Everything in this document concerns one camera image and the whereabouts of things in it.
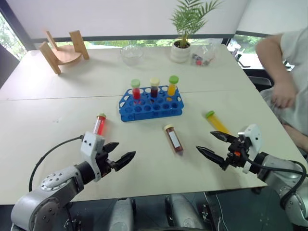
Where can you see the potted palm in white pot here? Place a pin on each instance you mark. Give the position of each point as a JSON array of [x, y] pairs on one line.
[[180, 51]]

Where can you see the dark red tube yellow cap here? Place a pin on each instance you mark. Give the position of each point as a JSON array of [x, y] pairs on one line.
[[154, 91]]

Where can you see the bystander's bare leg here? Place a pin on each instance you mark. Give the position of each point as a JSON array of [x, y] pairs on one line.
[[298, 140]]

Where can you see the clear plastic container with bits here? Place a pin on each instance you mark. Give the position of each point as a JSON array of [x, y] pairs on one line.
[[203, 57]]

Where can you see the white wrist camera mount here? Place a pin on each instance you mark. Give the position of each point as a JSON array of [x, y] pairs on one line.
[[91, 146], [255, 139]]

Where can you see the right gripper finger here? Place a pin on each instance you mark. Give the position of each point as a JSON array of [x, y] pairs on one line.
[[223, 137], [211, 155]]

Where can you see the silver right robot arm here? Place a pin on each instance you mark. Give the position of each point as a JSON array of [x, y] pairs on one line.
[[276, 174]]

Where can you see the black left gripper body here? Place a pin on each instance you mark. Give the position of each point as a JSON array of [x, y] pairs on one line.
[[104, 161]]

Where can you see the bystander's bare hand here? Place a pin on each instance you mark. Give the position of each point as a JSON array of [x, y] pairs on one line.
[[285, 95]]

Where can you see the brown liquid tube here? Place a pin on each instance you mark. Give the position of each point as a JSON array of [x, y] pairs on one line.
[[174, 142]]

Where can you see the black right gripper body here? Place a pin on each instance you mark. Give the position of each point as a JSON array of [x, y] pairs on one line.
[[237, 154]]

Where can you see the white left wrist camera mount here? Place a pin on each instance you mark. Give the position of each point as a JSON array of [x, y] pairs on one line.
[[91, 146]]

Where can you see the silver rounded housing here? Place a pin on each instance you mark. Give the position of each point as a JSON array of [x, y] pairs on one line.
[[183, 211], [123, 214]]

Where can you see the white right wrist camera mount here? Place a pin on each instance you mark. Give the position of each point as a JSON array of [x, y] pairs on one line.
[[255, 139]]

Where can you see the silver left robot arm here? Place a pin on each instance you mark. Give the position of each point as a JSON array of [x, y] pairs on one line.
[[55, 185]]

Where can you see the yellow liquid tube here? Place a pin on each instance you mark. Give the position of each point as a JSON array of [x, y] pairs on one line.
[[216, 122]]

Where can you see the yellow tube green cap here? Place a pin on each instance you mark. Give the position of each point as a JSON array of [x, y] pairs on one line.
[[172, 89]]

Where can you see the person in white shirt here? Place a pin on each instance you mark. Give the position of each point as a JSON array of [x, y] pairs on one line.
[[300, 60]]

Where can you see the wooden curved stand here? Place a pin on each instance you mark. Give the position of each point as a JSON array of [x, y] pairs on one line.
[[67, 54]]

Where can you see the blue test tube rack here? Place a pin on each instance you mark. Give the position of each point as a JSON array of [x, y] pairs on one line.
[[154, 115]]

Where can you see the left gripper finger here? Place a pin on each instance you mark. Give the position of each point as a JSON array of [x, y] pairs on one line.
[[124, 161], [111, 147]]

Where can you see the bystander's bare forearm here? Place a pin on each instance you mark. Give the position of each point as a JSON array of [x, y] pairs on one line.
[[269, 60]]

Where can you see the black chair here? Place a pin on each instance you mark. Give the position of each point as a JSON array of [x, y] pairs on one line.
[[261, 83]]

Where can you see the clear glass bowl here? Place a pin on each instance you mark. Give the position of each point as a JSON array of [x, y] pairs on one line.
[[132, 59]]

